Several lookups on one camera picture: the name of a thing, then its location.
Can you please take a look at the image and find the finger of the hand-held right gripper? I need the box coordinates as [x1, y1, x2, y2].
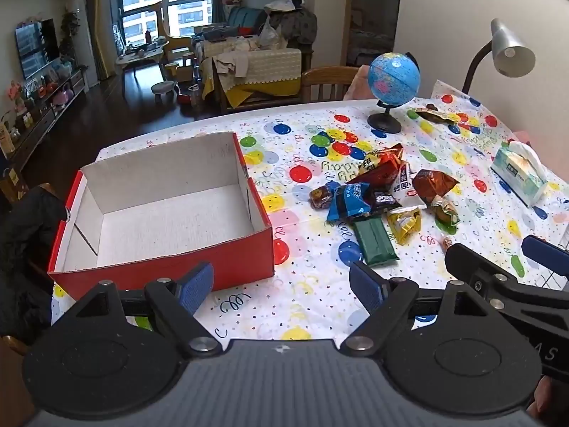
[445, 244, 569, 334]
[521, 235, 569, 264]

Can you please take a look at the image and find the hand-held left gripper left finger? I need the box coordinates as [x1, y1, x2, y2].
[67, 262, 223, 359]

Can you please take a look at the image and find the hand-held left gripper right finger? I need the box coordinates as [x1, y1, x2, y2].
[338, 262, 507, 359]

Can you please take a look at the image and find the green snack packet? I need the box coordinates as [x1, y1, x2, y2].
[352, 218, 399, 267]

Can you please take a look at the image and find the red cardboard box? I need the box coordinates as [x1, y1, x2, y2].
[47, 132, 275, 301]

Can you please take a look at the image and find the blue snack packet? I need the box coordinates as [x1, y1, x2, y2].
[326, 181, 378, 222]

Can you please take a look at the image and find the small black snack packet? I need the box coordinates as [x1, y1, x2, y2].
[373, 191, 403, 212]

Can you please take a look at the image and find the copper foil snack packet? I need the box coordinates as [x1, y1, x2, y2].
[413, 169, 461, 205]

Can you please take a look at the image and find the white red snack packet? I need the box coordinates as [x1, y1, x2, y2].
[387, 162, 427, 212]

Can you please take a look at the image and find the red yellow snack packet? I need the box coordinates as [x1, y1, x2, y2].
[358, 143, 404, 170]

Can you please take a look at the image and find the person's right hand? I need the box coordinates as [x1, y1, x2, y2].
[527, 376, 554, 426]

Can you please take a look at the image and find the balloon print tablecloth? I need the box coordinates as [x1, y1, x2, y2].
[51, 79, 569, 352]

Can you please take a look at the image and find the green brown wrapped candy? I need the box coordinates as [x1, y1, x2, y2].
[429, 196, 461, 227]

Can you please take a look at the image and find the tissue pack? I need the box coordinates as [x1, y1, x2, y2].
[490, 140, 549, 207]

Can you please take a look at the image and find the orange snack packet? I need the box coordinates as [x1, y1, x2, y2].
[350, 160, 403, 192]

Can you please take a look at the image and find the dark brown snack packet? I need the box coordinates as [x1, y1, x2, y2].
[415, 104, 463, 126]

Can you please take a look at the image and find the black jacket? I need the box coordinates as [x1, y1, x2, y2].
[0, 184, 72, 343]

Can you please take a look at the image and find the pink cushion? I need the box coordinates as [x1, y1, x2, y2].
[343, 71, 378, 101]

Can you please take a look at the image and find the grey desk lamp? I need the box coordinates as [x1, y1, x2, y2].
[461, 19, 536, 95]

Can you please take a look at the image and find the small round stool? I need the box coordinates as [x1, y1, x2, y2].
[151, 81, 179, 99]

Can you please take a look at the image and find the blue desk globe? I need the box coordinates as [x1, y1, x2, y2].
[367, 52, 421, 134]

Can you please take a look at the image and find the wooden chair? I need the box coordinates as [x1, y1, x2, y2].
[301, 66, 372, 104]

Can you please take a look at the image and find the tv cabinet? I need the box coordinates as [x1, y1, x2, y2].
[0, 67, 90, 161]

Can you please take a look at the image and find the sofa with cream cover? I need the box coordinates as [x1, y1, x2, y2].
[198, 47, 312, 114]

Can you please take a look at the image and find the coffee table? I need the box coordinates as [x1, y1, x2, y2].
[116, 42, 170, 81]

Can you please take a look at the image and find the yellow armchair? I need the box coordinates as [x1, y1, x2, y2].
[158, 18, 196, 65]

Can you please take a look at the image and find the white plastic bag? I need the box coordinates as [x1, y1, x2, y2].
[258, 20, 285, 49]

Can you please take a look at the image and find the teal sofa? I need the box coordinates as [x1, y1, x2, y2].
[227, 6, 267, 36]

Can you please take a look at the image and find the white standing air conditioner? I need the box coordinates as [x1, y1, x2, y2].
[67, 0, 96, 90]

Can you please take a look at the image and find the pile of clothes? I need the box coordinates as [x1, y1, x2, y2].
[264, 0, 318, 47]

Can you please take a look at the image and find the green houseplant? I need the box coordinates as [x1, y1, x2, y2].
[60, 9, 81, 58]

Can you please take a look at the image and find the television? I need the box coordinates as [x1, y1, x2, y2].
[15, 19, 60, 80]

